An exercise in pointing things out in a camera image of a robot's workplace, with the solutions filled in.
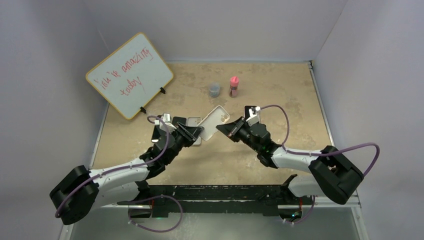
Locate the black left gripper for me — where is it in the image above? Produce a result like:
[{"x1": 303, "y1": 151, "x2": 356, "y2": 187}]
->
[{"x1": 164, "y1": 122, "x2": 203, "y2": 164}]

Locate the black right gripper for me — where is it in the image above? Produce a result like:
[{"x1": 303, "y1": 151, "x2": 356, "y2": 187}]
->
[{"x1": 217, "y1": 116, "x2": 261, "y2": 153}]

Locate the white phone case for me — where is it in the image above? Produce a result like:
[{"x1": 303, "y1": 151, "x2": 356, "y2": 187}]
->
[{"x1": 186, "y1": 116, "x2": 204, "y2": 147}]

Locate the beige phone case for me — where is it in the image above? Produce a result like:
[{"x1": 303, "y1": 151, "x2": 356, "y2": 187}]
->
[{"x1": 197, "y1": 105, "x2": 231, "y2": 141}]

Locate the phone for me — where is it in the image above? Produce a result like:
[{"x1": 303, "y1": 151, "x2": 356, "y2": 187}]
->
[
  {"x1": 151, "y1": 119, "x2": 162, "y2": 143},
  {"x1": 244, "y1": 105, "x2": 261, "y2": 126},
  {"x1": 171, "y1": 116, "x2": 187, "y2": 127}
]

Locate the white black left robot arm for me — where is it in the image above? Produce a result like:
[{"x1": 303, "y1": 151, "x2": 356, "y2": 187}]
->
[{"x1": 49, "y1": 117, "x2": 204, "y2": 225}]

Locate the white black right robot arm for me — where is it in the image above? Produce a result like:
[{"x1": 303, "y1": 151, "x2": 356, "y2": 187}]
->
[{"x1": 216, "y1": 117, "x2": 365, "y2": 205}]

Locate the clear plastic cup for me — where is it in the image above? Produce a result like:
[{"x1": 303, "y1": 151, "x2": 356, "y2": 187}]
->
[{"x1": 208, "y1": 82, "x2": 221, "y2": 98}]

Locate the pink capped marker jar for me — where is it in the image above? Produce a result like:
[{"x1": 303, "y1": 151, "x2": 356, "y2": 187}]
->
[{"x1": 229, "y1": 76, "x2": 240, "y2": 98}]

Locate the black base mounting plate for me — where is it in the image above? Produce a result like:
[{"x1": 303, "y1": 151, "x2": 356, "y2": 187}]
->
[{"x1": 145, "y1": 184, "x2": 314, "y2": 218}]

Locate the yellow framed whiteboard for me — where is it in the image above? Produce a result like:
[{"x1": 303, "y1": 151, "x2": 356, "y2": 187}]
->
[{"x1": 85, "y1": 32, "x2": 174, "y2": 120}]

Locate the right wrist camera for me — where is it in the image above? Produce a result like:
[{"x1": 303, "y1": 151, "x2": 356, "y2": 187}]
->
[{"x1": 246, "y1": 106, "x2": 261, "y2": 126}]

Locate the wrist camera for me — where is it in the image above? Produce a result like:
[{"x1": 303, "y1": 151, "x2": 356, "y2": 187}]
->
[
  {"x1": 246, "y1": 106, "x2": 261, "y2": 126},
  {"x1": 154, "y1": 113, "x2": 176, "y2": 132}
]

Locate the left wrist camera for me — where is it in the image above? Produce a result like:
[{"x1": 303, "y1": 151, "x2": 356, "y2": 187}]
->
[{"x1": 154, "y1": 113, "x2": 176, "y2": 132}]

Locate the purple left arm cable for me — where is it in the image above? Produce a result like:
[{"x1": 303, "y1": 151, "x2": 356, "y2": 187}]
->
[{"x1": 54, "y1": 115, "x2": 170, "y2": 219}]

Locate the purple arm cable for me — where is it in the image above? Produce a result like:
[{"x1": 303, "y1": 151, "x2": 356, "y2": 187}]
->
[
  {"x1": 259, "y1": 104, "x2": 381, "y2": 178},
  {"x1": 54, "y1": 115, "x2": 170, "y2": 219}
]

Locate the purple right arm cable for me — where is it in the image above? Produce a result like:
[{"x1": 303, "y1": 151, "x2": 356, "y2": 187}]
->
[{"x1": 259, "y1": 104, "x2": 381, "y2": 178}]

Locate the aluminium table edge rail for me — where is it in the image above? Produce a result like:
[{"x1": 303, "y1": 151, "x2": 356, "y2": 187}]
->
[{"x1": 307, "y1": 60, "x2": 335, "y2": 146}]

